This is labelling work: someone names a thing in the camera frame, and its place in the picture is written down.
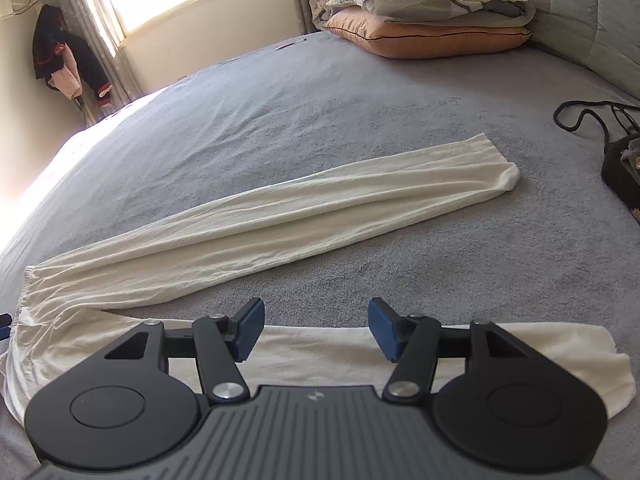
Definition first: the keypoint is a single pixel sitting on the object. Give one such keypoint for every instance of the grey padded headboard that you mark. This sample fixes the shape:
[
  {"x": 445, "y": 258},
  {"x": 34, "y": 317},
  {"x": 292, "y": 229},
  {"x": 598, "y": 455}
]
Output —
[{"x": 575, "y": 10}]

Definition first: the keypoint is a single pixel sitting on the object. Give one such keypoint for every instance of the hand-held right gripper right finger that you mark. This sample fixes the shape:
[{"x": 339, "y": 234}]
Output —
[{"x": 385, "y": 327}]

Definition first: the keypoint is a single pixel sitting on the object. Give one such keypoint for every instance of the small dark red object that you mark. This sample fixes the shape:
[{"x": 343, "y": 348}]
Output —
[{"x": 290, "y": 45}]

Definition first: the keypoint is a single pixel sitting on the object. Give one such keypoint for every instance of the coat stand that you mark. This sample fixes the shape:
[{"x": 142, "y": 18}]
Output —
[{"x": 87, "y": 110}]

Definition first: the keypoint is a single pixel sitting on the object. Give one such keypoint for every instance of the hanging clothes on rack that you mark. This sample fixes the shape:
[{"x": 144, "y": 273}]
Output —
[{"x": 85, "y": 60}]

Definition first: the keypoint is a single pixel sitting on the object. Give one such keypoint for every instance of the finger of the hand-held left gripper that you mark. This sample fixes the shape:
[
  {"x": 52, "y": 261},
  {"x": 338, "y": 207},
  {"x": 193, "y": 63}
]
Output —
[{"x": 4, "y": 330}]

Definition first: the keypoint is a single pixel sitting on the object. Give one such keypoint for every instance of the folded bedding pile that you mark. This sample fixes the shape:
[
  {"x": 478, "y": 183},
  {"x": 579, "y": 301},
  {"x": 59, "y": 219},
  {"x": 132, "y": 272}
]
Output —
[{"x": 325, "y": 0}]

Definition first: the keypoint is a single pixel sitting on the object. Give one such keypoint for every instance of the grey bed blanket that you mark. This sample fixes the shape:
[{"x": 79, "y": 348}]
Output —
[{"x": 350, "y": 110}]

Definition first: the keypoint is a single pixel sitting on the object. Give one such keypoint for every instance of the pink hanging garment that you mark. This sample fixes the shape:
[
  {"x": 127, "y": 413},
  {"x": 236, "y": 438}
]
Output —
[{"x": 67, "y": 80}]

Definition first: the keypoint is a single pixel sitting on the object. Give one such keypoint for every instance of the orange pillow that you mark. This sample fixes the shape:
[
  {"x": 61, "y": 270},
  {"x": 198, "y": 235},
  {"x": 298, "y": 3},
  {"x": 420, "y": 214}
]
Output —
[{"x": 425, "y": 37}]

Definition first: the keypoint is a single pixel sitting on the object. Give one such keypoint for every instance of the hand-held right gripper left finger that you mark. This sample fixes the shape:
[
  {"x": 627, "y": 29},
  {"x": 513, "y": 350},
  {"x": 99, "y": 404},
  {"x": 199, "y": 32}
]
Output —
[{"x": 250, "y": 327}]

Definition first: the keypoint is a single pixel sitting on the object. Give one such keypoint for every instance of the white pants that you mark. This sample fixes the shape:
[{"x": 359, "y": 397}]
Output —
[{"x": 300, "y": 210}]

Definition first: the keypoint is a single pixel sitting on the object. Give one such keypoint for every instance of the white wall unit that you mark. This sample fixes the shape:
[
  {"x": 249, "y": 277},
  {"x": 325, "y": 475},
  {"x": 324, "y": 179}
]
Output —
[{"x": 10, "y": 5}]

